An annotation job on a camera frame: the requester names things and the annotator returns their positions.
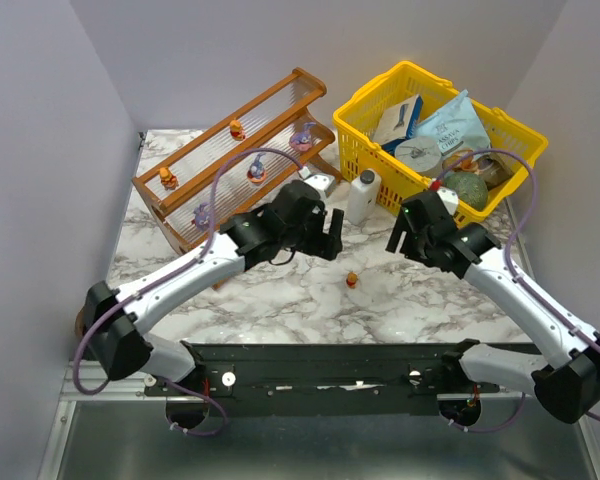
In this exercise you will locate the tape roll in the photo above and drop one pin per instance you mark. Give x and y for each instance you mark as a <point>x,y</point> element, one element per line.
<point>79,326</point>

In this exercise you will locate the light blue chips bag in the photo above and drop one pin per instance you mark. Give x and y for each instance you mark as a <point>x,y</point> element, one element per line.
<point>456,127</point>

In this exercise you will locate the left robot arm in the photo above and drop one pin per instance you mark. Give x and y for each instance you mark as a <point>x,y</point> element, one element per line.
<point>118,321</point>

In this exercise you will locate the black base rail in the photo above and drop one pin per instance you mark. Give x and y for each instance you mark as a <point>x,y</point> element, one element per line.
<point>256,380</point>

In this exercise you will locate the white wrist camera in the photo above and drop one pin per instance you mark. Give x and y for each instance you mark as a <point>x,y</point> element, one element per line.
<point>448,196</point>
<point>323,183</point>

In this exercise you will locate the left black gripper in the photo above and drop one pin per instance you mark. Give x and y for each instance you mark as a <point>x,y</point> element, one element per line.
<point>322,240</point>

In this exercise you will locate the wooden tiered shelf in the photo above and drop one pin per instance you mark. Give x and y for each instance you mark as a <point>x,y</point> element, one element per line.
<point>215,159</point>

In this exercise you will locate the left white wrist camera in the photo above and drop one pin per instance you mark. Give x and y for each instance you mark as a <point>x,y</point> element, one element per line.
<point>323,183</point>

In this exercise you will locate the orange bear toy front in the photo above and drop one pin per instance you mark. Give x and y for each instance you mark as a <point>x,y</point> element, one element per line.
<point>168,180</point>

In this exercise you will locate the white bottle grey cap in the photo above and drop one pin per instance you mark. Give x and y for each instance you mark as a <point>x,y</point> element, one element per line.
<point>362,196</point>

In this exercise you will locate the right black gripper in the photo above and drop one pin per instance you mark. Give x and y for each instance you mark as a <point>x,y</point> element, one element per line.
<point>410,239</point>

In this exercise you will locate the purple sitting bunny toy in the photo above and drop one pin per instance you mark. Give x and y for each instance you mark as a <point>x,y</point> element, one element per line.
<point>201,216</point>

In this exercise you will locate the grey round tin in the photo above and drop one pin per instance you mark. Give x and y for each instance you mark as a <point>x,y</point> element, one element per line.
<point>421,154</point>

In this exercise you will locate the small burger toy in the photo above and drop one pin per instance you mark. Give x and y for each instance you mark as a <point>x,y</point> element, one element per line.
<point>236,130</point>

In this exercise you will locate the green melon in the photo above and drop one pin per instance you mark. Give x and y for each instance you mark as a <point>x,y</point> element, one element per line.
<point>469,187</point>

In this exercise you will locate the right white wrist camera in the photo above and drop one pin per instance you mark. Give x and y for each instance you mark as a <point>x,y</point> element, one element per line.
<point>448,196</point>

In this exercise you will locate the brown snack packet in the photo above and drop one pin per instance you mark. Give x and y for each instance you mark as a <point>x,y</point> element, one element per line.
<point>493,170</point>

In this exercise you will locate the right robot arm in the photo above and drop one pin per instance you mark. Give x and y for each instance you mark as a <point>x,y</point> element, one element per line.
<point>564,374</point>

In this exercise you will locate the orange bear toy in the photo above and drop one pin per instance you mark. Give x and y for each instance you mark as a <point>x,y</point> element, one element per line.
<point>351,280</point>
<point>168,180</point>

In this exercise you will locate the blue white box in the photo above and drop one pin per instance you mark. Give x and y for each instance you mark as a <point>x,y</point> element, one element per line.
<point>398,123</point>

